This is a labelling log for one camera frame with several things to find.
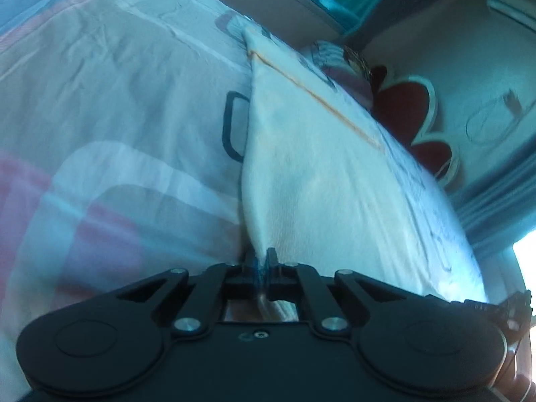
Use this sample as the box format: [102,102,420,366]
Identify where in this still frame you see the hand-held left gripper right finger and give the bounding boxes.
[266,247,424,334]

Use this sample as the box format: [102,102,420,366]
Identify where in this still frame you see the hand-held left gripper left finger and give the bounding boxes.
[116,259,262,336]

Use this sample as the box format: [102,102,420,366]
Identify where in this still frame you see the white knit sweater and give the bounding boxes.
[238,23,491,323]

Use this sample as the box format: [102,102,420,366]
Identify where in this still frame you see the blue-grey pleated curtain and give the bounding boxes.
[454,157,536,258]

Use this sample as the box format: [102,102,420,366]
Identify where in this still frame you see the red scalloped headboard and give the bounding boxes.
[371,64,462,190]

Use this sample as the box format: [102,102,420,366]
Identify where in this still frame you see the pink and blue patterned bedsheet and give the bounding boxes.
[0,0,491,390]

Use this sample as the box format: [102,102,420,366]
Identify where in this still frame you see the striped pillow stack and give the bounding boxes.
[299,40,376,110]

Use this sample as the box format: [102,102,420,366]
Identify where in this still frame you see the white air conditioner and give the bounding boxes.
[487,0,536,32]

